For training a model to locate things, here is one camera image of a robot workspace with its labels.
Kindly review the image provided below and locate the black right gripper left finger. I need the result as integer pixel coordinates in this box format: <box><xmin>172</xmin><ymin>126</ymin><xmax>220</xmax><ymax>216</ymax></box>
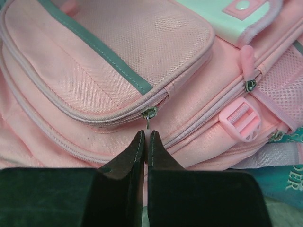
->
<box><xmin>0</xmin><ymin>131</ymin><xmax>145</xmax><ymax>227</ymax></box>

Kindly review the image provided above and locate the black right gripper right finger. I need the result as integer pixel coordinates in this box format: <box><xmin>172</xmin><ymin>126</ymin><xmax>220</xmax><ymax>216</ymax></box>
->
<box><xmin>147</xmin><ymin>131</ymin><xmax>272</xmax><ymax>227</ymax></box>

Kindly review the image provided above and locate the pink student backpack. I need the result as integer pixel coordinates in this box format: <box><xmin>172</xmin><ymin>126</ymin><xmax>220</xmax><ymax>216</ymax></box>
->
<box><xmin>0</xmin><ymin>0</ymin><xmax>303</xmax><ymax>170</ymax></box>

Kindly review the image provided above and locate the teal paperback book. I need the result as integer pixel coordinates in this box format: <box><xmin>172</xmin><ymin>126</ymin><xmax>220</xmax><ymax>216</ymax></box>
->
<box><xmin>232</xmin><ymin>128</ymin><xmax>303</xmax><ymax>208</ymax></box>

